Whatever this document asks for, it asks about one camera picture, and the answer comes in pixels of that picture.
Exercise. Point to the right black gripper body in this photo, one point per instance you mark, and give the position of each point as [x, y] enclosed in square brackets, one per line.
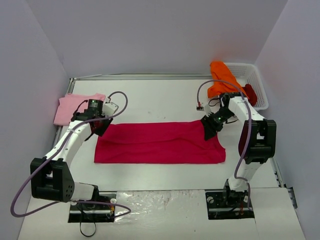
[212, 124]

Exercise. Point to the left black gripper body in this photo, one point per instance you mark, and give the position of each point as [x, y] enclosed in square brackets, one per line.
[100, 126]

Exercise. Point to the magenta t shirt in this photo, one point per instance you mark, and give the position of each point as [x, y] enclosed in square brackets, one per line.
[158, 143]

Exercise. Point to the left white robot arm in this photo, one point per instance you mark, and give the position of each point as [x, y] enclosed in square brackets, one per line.
[51, 176]

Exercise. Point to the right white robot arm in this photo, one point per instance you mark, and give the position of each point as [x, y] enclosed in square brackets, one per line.
[257, 142]

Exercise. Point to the folded pink t shirt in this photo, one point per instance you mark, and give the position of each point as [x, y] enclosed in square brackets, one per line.
[71, 102]

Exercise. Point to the dark red t shirt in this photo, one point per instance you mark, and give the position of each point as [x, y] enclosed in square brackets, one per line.
[251, 95]

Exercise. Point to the orange t shirt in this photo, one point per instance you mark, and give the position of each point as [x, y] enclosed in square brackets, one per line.
[227, 81]

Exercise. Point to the white plastic basket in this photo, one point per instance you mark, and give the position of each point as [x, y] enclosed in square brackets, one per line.
[248, 74]

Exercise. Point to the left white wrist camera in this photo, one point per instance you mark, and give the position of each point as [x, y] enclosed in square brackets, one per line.
[109, 108]

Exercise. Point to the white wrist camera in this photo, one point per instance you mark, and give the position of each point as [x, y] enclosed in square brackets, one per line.
[206, 109]
[109, 108]

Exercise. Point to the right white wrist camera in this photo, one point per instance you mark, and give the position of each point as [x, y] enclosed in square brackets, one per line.
[206, 109]

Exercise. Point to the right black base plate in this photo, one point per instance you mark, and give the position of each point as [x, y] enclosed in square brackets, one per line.
[224, 206]

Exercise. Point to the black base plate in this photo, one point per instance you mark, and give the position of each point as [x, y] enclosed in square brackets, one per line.
[224, 206]
[91, 213]

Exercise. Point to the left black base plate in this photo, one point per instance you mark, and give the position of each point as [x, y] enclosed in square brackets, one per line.
[91, 213]

